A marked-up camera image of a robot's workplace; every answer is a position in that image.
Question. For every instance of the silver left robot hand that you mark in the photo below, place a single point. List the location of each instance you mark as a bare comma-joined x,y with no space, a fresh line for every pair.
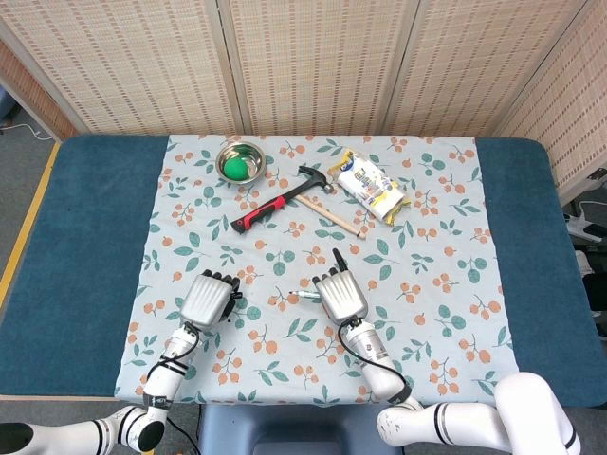
205,301

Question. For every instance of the small pen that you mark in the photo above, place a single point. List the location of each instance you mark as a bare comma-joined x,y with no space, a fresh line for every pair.
306,295

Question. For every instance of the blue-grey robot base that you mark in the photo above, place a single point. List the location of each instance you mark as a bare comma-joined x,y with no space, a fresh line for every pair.
284,426

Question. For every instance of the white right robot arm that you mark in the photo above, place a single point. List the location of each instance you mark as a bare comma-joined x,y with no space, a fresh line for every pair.
384,374

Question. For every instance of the stainless steel bowl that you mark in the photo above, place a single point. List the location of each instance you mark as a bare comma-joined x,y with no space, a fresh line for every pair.
253,158

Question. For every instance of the wooden drumstick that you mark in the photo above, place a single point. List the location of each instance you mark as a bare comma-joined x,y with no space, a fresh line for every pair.
332,217

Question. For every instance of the green ball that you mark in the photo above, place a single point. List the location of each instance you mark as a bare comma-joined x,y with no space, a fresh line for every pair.
235,169

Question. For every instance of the teal blue table cover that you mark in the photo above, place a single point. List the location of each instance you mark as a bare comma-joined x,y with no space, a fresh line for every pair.
80,256

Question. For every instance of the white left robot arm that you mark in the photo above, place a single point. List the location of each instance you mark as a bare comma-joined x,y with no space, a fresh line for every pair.
163,384

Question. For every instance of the floral orange-fruit tablecloth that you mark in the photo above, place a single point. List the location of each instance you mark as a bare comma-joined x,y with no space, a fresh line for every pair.
403,332

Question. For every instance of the black and red claw hammer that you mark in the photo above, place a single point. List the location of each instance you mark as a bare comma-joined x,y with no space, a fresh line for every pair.
265,208

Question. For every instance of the white floor device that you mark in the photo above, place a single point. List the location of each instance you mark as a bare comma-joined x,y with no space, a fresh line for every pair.
581,223

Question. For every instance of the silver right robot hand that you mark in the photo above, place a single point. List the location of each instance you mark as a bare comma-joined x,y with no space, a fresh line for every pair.
340,296

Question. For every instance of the woven folding screen panel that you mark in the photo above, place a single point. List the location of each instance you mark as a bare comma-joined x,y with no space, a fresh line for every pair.
28,85
474,61
578,109
142,61
318,61

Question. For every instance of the white and yellow snack package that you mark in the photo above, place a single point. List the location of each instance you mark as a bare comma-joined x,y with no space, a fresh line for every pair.
370,187

